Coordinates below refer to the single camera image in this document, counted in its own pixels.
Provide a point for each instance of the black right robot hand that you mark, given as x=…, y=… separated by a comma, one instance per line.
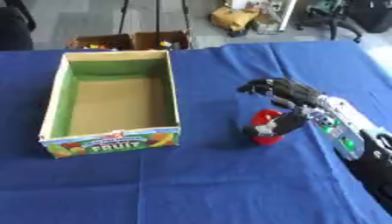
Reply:
x=291, y=90

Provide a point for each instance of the red toy apple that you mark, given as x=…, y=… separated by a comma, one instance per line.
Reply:
x=263, y=115

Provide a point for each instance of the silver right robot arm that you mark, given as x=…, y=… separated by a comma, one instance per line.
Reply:
x=352, y=131

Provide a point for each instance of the brown cardboard box with toys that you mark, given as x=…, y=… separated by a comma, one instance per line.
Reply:
x=100, y=42
x=162, y=40

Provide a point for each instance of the cardboard box with green inside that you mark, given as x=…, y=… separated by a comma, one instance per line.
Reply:
x=115, y=102

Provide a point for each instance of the white board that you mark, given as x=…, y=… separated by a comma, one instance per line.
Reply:
x=287, y=14

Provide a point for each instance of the black office chair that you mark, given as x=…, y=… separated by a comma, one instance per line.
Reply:
x=15, y=26
x=334, y=14

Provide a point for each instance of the black tripod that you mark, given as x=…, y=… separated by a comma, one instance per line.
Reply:
x=155, y=17

